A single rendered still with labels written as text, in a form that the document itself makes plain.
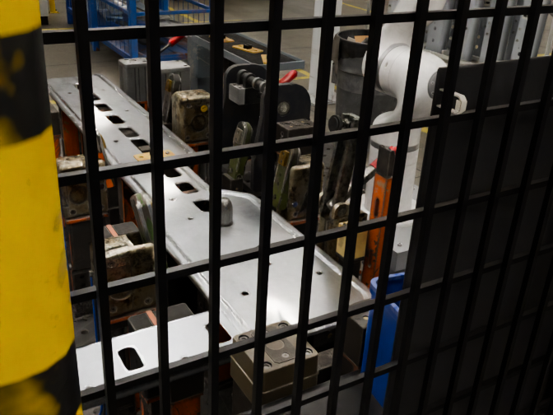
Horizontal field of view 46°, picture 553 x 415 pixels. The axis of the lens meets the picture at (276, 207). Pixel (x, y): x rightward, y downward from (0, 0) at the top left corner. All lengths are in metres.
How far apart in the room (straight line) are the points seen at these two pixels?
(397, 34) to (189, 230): 0.73
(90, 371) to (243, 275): 0.29
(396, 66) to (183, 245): 0.70
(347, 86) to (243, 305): 3.39
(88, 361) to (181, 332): 0.12
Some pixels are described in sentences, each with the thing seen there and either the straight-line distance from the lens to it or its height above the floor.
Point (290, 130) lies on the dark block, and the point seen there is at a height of 1.12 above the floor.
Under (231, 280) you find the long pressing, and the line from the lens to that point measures 0.99.
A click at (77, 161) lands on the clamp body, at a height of 1.05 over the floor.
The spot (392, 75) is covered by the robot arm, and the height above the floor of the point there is 1.17.
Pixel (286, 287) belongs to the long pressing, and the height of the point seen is 1.00.
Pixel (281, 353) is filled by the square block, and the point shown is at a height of 1.06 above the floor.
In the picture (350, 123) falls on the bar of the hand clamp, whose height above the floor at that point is 1.20.
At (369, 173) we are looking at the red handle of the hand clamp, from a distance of 1.10.
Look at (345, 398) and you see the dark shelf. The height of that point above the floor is 1.03.
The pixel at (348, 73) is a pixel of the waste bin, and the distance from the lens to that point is 4.22.
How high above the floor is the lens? 1.53
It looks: 26 degrees down
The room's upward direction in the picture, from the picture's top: 3 degrees clockwise
